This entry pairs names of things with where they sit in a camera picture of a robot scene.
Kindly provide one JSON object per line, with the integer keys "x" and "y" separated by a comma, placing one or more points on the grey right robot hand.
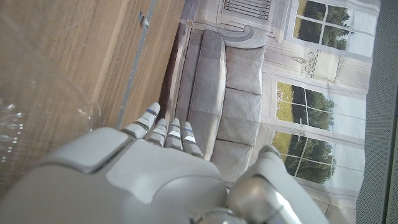
{"x": 140, "y": 180}

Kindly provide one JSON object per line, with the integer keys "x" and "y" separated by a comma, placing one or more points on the clear plastic container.
{"x": 18, "y": 124}

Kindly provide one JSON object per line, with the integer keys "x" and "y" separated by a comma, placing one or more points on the printed living room backdrop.
{"x": 242, "y": 77}

